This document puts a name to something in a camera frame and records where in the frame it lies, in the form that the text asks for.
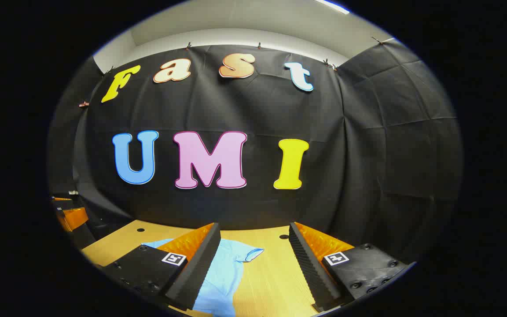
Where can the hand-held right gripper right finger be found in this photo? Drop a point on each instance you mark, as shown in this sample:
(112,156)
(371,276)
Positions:
(310,273)

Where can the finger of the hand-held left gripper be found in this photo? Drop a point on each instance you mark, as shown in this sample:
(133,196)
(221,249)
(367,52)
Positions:
(75,219)
(62,200)

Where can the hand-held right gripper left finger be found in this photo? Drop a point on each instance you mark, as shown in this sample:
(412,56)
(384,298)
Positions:
(196,268)

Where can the light blue T-shirt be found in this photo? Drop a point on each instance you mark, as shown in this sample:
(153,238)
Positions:
(222,273)

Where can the black backdrop cloth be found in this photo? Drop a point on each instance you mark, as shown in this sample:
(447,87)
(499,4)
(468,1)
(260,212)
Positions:
(368,154)

